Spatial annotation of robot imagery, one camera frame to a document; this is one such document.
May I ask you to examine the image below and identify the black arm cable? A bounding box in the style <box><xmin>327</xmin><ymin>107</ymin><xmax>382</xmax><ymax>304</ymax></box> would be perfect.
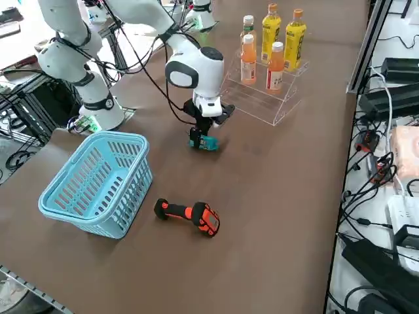
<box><xmin>103</xmin><ymin>0</ymin><xmax>197</xmax><ymax>125</ymax></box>

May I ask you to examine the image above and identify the aluminium frame post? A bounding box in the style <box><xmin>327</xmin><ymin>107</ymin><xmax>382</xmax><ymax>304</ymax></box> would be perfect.
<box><xmin>346</xmin><ymin>0</ymin><xmax>393</xmax><ymax>95</ymax></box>

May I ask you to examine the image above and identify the small black adapter box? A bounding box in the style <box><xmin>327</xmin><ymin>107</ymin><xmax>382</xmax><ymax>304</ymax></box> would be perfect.
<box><xmin>392</xmin><ymin>224</ymin><xmax>419</xmax><ymax>251</ymax></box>

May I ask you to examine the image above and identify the orange juice bottle white cap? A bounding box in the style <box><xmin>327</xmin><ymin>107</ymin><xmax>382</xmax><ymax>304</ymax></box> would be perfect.
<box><xmin>265</xmin><ymin>41</ymin><xmax>285</xmax><ymax>95</ymax></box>
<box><xmin>240</xmin><ymin>34</ymin><xmax>257</xmax><ymax>85</ymax></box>

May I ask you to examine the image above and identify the black power adapter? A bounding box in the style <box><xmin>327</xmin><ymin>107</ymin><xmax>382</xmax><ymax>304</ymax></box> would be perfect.
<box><xmin>381</xmin><ymin>58</ymin><xmax>419</xmax><ymax>84</ymax></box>

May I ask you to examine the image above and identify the long black power brick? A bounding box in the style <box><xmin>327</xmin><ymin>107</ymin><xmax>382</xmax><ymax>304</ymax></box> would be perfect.
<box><xmin>358</xmin><ymin>84</ymin><xmax>419</xmax><ymax>119</ymax></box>

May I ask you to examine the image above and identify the pale tea bottle white cap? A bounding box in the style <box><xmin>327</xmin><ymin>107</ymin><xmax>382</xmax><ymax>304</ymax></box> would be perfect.
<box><xmin>240</xmin><ymin>15</ymin><xmax>258</xmax><ymax>43</ymax></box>

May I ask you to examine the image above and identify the light blue plastic basket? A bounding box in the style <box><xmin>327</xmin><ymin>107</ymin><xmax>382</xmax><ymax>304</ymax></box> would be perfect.
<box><xmin>38</xmin><ymin>130</ymin><xmax>154</xmax><ymax>240</ymax></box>

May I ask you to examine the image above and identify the white power strip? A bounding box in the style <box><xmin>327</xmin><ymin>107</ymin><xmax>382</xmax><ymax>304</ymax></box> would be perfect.
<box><xmin>386</xmin><ymin>195</ymin><xmax>419</xmax><ymax>232</ymax></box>

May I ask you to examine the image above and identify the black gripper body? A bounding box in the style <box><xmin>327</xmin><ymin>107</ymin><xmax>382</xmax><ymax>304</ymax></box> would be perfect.
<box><xmin>182</xmin><ymin>99</ymin><xmax>236</xmax><ymax>129</ymax></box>

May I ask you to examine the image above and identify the orange black plug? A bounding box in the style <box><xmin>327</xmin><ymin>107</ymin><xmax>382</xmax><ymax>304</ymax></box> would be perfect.
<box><xmin>355</xmin><ymin>130</ymin><xmax>380</xmax><ymax>152</ymax></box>

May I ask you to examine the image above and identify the white cable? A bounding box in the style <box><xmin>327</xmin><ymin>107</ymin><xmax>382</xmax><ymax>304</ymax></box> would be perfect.
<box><xmin>371</xmin><ymin>67</ymin><xmax>409</xmax><ymax>197</ymax></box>

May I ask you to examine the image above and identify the teal potato chips packet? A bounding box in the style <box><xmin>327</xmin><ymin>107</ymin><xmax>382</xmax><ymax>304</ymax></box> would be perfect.
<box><xmin>188</xmin><ymin>133</ymin><xmax>219</xmax><ymax>152</ymax></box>

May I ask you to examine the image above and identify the aluminium table edge rail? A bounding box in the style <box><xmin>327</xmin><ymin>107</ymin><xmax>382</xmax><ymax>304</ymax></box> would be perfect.
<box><xmin>0</xmin><ymin>264</ymin><xmax>71</xmax><ymax>314</ymax></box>

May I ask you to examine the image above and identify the orange black barcode scanner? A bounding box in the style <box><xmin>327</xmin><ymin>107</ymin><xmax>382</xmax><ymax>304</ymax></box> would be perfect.
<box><xmin>153</xmin><ymin>198</ymin><xmax>221</xmax><ymax>239</ymax></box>

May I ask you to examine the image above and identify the clear acrylic stepped shelf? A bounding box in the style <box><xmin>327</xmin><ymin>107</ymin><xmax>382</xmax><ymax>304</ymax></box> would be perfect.
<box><xmin>217</xmin><ymin>48</ymin><xmax>310</xmax><ymax>127</ymax></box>

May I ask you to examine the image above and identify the yellow bottle orange cap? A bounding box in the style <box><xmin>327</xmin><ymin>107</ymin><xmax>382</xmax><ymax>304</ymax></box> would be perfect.
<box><xmin>261</xmin><ymin>3</ymin><xmax>282</xmax><ymax>65</ymax></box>
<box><xmin>283</xmin><ymin>9</ymin><xmax>308</xmax><ymax>72</ymax></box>

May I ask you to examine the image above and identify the pink tissue pack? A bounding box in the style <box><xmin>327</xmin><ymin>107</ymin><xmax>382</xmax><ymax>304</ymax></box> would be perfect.
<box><xmin>391</xmin><ymin>126</ymin><xmax>419</xmax><ymax>188</ymax></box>

